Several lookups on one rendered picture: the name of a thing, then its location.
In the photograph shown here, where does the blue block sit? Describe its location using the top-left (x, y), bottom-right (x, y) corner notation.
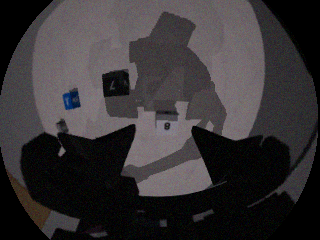
top-left (63, 91), bottom-right (80, 111)

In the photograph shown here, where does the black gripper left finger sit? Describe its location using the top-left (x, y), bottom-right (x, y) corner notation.
top-left (57, 124), bottom-right (136, 189)

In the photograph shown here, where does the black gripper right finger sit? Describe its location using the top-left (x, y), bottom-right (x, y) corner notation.
top-left (192, 127), bottom-right (263, 185)

